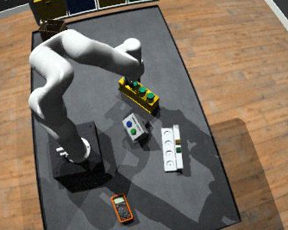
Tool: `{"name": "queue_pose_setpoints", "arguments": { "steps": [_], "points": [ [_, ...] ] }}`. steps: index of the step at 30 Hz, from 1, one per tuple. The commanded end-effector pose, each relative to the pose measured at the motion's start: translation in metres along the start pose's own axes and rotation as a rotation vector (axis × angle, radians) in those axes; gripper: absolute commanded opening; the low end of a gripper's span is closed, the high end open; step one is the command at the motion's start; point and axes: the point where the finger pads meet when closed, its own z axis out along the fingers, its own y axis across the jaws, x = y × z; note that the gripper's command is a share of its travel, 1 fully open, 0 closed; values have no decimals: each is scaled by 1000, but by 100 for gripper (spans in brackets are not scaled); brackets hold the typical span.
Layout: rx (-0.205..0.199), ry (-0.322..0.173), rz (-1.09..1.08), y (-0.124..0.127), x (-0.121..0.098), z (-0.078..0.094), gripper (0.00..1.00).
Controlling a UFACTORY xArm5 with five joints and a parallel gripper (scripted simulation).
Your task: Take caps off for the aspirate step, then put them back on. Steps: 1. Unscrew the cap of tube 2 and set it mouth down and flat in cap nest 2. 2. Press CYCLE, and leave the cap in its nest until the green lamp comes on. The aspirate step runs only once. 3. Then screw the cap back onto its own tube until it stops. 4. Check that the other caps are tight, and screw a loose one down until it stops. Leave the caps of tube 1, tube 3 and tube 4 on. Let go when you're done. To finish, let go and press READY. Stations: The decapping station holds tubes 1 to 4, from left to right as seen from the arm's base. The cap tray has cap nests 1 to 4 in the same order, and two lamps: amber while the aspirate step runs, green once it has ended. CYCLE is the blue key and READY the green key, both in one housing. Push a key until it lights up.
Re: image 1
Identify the white button panel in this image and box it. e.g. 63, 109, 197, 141
122, 113, 152, 144

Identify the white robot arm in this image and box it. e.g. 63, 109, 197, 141
28, 29, 141, 163

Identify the orange digital multimeter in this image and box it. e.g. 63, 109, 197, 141
111, 193, 134, 223

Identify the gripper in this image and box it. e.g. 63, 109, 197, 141
123, 60, 145, 89

